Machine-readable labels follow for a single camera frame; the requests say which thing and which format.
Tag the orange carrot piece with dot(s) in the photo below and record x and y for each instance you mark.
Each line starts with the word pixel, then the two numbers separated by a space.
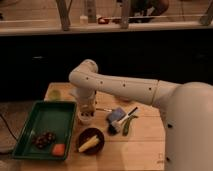
pixel 58 150

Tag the blue sponge block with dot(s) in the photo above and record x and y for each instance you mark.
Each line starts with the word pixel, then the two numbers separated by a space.
pixel 115 115

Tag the dark grape bunch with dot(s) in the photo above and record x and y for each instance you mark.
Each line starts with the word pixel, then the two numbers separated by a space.
pixel 44 139

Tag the dark brown bowl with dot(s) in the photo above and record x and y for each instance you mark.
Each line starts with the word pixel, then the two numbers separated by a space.
pixel 86 135

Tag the green plastic tray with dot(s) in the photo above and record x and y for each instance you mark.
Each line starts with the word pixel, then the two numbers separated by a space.
pixel 46 116

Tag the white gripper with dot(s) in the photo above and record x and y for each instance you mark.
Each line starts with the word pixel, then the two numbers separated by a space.
pixel 87 105

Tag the white paper cup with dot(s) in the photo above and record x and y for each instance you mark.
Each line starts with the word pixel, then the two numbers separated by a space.
pixel 86 117

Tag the metal spoon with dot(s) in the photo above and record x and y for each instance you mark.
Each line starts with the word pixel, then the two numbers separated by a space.
pixel 103 109

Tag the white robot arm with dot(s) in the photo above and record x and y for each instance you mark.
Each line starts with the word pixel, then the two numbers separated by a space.
pixel 188 108

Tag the red object on shelf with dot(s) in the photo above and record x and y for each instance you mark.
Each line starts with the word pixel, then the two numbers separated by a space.
pixel 103 20

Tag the green pea pod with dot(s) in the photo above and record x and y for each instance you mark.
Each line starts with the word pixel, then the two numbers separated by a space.
pixel 127 125

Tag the black white brush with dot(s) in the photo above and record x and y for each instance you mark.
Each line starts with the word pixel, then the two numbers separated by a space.
pixel 115 126

